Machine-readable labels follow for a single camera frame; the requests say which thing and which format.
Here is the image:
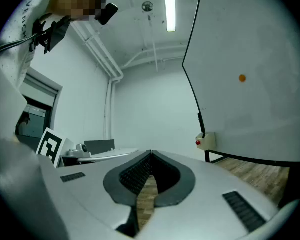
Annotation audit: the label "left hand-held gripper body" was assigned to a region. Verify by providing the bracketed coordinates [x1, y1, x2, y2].
[35, 127, 92, 169]

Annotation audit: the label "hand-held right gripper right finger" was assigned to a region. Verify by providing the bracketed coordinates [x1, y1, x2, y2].
[139, 149, 282, 240]

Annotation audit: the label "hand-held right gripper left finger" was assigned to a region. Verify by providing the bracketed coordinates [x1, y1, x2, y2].
[39, 149, 153, 240]

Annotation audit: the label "dark glass door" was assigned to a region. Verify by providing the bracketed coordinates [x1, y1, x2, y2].
[14, 67, 64, 145]

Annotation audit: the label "grey desk partition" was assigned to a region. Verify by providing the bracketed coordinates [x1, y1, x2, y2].
[83, 139, 116, 155]

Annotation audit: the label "white desk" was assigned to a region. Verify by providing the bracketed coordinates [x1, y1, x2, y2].
[61, 147, 140, 164]

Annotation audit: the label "beige pen tray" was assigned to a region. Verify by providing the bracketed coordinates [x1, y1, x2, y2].
[195, 131, 217, 152]

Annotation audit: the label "black capped pen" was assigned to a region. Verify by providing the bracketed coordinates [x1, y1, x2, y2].
[197, 112, 206, 138]

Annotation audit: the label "black chest clip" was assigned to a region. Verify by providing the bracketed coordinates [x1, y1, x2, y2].
[28, 15, 72, 55]

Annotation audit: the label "person in white clothing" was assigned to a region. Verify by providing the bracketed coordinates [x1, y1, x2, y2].
[0, 0, 73, 90]

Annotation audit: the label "white ceiling pipe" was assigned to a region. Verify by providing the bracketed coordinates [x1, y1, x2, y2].
[119, 43, 188, 70]

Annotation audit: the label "person's head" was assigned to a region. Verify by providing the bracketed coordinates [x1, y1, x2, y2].
[48, 0, 103, 22]

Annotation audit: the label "round ceiling detector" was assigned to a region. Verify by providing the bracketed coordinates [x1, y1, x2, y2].
[141, 0, 155, 13]

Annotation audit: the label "long ceiling light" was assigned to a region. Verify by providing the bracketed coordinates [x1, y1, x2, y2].
[162, 0, 177, 33]

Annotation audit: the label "white wall pipes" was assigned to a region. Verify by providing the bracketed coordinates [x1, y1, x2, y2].
[71, 21, 125, 140]

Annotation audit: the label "black cable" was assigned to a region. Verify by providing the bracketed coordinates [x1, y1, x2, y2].
[0, 32, 48, 55]

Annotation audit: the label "black head-worn camera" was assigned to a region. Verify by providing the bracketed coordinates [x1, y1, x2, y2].
[93, 0, 119, 26]

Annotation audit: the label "large white board panel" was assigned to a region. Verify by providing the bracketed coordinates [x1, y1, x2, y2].
[181, 0, 300, 169]

